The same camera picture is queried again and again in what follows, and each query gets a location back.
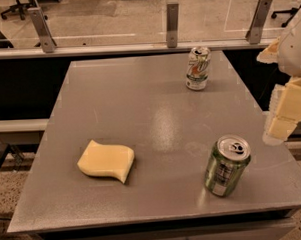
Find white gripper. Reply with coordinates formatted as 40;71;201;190
257;8;301;146

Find green soda can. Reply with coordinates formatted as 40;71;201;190
204;134;251;197

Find white 7up can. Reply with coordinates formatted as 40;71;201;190
186;47;211;91

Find yellow sponge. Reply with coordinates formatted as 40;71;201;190
77;140;135;183

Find black office chair left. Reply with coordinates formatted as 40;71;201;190
1;0;35;21

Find right metal rail bracket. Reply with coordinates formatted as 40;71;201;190
245;0;272;45

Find metal rail bracket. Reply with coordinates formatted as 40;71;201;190
245;0;272;45
166;3;179;48
28;7;56;53

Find middle metal rail bracket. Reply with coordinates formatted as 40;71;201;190
166;3;179;48

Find left metal rail bracket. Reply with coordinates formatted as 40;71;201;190
28;7;56;53

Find metal horizontal rail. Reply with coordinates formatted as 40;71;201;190
0;38;273;60

